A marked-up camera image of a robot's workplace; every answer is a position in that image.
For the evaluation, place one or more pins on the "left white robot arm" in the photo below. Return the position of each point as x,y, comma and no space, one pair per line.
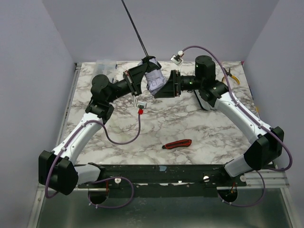
57,169

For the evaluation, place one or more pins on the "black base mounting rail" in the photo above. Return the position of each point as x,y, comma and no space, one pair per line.
162,181

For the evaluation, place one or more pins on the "red black utility knife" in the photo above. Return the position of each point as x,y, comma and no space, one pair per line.
177,144

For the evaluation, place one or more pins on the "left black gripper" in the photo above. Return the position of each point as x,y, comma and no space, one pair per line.
132,82

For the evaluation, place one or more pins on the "lavender umbrella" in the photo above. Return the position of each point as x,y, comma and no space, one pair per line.
153,74

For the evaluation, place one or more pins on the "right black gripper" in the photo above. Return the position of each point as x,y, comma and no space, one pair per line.
177,83

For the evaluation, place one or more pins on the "yellow handled pliers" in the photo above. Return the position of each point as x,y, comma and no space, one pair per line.
228,73

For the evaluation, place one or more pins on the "black grey umbrella case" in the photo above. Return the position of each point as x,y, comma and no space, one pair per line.
203,104

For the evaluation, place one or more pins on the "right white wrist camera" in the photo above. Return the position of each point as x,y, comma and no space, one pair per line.
177,59

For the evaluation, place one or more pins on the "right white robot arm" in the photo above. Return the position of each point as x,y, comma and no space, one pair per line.
264,139

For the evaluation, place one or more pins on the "clear plastic parts box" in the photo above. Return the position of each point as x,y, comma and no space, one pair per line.
105,67

